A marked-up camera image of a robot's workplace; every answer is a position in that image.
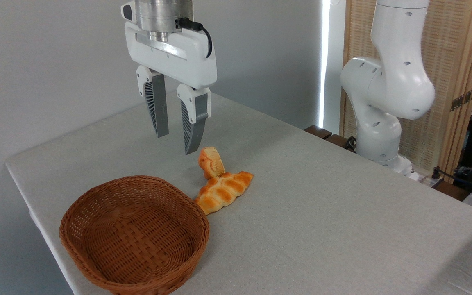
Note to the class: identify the brown wicker basket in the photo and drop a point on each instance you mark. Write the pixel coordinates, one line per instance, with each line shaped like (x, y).
(137, 246)

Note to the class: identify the long braided bread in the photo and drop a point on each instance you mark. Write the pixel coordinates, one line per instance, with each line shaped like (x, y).
(221, 190)

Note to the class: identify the bamboo folding screen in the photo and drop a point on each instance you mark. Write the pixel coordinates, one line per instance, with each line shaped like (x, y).
(449, 41)

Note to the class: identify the grey tablecloth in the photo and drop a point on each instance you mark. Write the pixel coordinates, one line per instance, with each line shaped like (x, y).
(322, 205)

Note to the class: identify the dark brown wooden slat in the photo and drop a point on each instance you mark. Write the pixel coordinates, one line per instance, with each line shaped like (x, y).
(337, 141)
(318, 131)

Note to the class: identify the small round orange bread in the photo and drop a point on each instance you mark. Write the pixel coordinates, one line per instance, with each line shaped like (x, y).
(211, 162)

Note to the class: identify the brass screen hinge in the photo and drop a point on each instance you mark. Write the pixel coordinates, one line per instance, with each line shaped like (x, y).
(463, 99)

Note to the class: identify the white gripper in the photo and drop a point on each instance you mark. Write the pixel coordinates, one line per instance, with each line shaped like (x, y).
(170, 61)

